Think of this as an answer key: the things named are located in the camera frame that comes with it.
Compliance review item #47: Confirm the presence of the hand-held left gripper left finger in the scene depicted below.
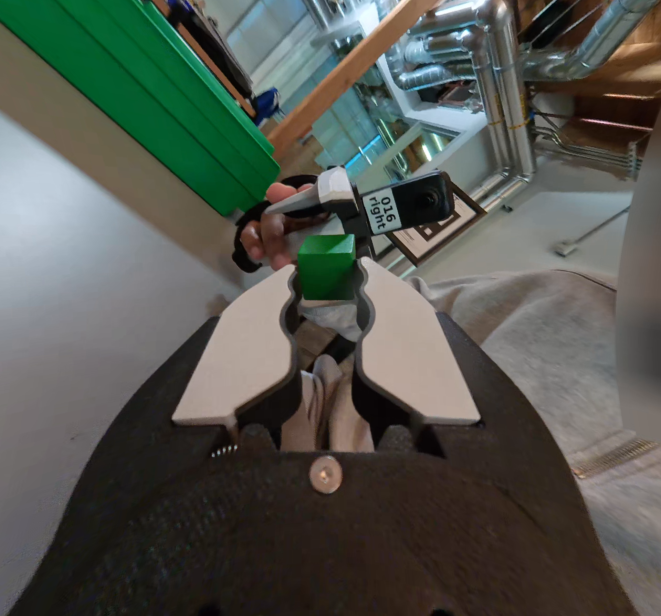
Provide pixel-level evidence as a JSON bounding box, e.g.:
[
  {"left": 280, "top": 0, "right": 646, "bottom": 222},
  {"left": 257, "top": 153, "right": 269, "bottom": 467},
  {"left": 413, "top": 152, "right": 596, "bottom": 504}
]
[{"left": 171, "top": 265, "right": 304, "bottom": 442}]

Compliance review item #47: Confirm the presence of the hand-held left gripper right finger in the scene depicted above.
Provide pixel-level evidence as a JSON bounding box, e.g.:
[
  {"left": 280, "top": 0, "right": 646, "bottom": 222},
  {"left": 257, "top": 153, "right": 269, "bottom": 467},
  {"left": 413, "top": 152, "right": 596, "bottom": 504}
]
[{"left": 353, "top": 259, "right": 482, "bottom": 445}]

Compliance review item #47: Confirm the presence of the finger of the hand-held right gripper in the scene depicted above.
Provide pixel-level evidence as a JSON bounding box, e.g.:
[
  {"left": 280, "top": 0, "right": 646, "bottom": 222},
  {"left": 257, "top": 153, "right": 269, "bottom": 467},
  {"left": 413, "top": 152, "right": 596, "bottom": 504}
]
[
  {"left": 301, "top": 299, "right": 357, "bottom": 314},
  {"left": 265, "top": 166, "right": 358, "bottom": 215}
]

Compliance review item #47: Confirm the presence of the green cube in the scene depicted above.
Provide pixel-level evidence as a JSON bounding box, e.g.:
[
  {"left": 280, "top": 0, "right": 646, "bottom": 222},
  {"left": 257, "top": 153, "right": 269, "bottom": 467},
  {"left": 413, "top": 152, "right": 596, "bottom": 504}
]
[{"left": 297, "top": 234, "right": 358, "bottom": 301}]

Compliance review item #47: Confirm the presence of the green storage bin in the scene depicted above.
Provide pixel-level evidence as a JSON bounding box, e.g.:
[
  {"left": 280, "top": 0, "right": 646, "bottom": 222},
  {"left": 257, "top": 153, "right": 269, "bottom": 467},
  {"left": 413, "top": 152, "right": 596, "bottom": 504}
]
[{"left": 0, "top": 0, "right": 281, "bottom": 216}]

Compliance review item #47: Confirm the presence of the person's right forearm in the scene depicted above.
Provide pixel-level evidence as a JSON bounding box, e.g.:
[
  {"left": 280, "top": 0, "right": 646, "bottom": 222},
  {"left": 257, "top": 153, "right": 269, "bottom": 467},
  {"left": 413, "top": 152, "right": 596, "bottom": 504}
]
[{"left": 301, "top": 309, "right": 363, "bottom": 344}]

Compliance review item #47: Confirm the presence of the person's right hand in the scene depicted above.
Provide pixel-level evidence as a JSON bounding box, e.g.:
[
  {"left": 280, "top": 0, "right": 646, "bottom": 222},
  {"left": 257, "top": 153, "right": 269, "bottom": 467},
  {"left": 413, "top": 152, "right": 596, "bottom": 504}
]
[{"left": 242, "top": 182, "right": 311, "bottom": 270}]

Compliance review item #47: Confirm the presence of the framed marker sign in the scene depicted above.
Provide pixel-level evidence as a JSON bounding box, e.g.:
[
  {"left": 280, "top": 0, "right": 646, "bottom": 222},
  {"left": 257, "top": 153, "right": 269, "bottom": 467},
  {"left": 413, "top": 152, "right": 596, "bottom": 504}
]
[{"left": 386, "top": 188, "right": 487, "bottom": 267}]

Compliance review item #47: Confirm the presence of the blue cloth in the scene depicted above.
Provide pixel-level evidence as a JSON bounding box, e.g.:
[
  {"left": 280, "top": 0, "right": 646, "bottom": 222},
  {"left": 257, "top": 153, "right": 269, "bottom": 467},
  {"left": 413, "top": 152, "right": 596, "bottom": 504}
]
[{"left": 252, "top": 87, "right": 284, "bottom": 124}]

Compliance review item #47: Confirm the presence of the person's grey hoodie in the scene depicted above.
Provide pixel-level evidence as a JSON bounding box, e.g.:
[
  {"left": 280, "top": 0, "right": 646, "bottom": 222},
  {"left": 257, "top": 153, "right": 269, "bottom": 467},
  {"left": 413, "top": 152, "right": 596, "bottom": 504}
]
[{"left": 281, "top": 270, "right": 661, "bottom": 616}]

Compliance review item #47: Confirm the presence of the cluster of silver pipes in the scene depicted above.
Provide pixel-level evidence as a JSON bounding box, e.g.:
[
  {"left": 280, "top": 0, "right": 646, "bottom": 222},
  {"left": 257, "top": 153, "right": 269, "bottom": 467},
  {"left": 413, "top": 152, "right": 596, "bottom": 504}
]
[{"left": 279, "top": 0, "right": 661, "bottom": 209}]

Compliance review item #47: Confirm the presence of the black bag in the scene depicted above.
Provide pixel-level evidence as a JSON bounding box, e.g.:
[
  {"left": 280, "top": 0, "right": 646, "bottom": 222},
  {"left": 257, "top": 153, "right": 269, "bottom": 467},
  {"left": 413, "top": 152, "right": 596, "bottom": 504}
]
[{"left": 170, "top": 7, "right": 254, "bottom": 106}]

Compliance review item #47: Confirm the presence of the metal rod with foot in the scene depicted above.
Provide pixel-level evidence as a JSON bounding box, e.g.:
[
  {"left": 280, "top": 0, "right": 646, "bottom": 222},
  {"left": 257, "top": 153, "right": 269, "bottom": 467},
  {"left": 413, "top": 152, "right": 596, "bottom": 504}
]
[{"left": 555, "top": 205, "right": 633, "bottom": 258}]

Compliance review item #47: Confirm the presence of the wooden table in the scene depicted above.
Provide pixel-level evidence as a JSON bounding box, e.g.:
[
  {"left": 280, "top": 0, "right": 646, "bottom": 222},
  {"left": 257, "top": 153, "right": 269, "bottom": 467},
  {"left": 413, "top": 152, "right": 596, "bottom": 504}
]
[{"left": 111, "top": 0, "right": 257, "bottom": 117}]

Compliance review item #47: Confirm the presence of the wooden post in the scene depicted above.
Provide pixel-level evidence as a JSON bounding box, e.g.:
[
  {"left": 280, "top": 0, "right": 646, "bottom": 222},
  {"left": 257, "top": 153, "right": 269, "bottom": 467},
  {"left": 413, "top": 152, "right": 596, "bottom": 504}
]
[{"left": 266, "top": 0, "right": 473, "bottom": 162}]

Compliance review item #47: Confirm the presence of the black wire cable tray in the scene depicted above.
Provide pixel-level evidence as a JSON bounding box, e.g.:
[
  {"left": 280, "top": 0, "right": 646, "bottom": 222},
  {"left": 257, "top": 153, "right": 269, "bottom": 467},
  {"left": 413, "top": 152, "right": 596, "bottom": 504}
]
[{"left": 511, "top": 0, "right": 651, "bottom": 54}]

